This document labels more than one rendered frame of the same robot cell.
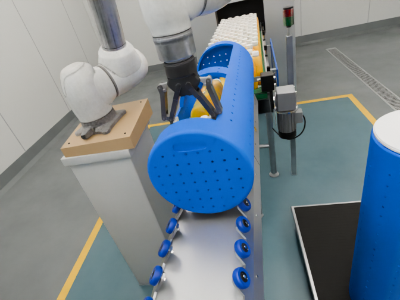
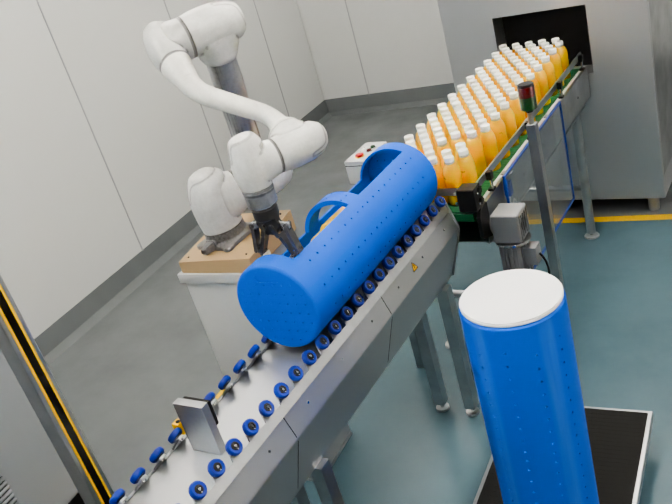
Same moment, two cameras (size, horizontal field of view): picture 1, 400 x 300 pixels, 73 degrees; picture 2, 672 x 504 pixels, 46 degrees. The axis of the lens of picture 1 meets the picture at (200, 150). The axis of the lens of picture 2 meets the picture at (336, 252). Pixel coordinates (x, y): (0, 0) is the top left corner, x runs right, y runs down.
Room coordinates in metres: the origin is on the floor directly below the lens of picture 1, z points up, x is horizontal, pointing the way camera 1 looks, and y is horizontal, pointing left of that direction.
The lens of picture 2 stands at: (-1.24, -0.86, 2.16)
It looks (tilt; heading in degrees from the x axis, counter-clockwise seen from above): 25 degrees down; 20
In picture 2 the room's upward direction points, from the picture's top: 17 degrees counter-clockwise
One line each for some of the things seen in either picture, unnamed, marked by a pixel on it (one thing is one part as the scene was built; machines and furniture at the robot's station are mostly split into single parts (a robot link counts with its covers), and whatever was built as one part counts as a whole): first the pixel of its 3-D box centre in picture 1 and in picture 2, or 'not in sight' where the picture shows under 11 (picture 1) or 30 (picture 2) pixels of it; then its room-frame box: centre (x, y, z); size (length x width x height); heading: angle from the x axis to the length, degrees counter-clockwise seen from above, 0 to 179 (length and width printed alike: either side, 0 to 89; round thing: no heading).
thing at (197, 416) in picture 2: not in sight; (201, 424); (0.18, 0.14, 1.00); 0.10 x 0.04 x 0.15; 73
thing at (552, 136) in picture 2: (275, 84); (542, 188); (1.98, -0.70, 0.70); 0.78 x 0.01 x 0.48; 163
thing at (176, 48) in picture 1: (175, 46); (260, 196); (0.66, 0.00, 1.41); 0.09 x 0.09 x 0.06
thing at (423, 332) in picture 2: not in sight; (427, 349); (1.41, -0.16, 0.31); 0.06 x 0.06 x 0.63; 73
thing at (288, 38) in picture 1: (291, 114); (552, 247); (1.71, -0.71, 0.55); 0.04 x 0.04 x 1.10; 73
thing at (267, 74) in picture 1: (266, 82); (468, 199); (1.44, -0.46, 0.95); 0.10 x 0.07 x 0.10; 73
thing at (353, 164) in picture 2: not in sight; (368, 162); (1.73, -0.03, 1.05); 0.20 x 0.10 x 0.10; 163
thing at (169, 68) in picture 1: (183, 76); (268, 219); (0.66, 0.00, 1.33); 0.08 x 0.07 x 0.09; 73
